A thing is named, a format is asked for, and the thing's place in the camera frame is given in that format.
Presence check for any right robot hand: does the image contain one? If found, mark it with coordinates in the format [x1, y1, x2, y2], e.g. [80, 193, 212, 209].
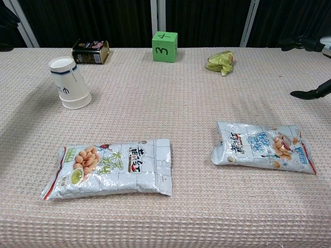
[281, 35, 331, 99]

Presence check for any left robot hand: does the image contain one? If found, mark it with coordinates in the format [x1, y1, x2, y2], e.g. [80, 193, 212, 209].
[0, 7, 21, 28]

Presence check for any black curtain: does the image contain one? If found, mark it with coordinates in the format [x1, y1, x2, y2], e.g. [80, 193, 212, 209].
[0, 0, 331, 49]

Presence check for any crumpled green wrapper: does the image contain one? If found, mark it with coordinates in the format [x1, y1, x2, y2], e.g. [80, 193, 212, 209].
[205, 51, 235, 76]

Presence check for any black and gold tin can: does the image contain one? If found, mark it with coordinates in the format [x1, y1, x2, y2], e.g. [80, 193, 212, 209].
[71, 39, 110, 65]

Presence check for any snack bag with blue label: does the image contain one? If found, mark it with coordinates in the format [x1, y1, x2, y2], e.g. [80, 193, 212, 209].
[210, 120, 317, 175]

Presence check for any green numbered foam cube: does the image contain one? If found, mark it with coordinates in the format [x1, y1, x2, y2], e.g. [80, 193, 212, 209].
[152, 31, 178, 63]

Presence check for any snack bag with green label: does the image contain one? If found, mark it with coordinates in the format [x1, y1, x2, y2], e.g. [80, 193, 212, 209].
[41, 138, 173, 202]

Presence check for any beige woven tablecloth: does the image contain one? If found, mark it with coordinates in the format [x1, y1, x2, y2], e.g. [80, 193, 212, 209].
[0, 47, 331, 248]

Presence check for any slanted white frame post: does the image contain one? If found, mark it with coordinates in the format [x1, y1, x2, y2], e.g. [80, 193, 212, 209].
[239, 0, 260, 48]
[9, 0, 40, 48]

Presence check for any upright white frame post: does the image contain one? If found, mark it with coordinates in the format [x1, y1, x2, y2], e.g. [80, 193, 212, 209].
[150, 0, 167, 49]

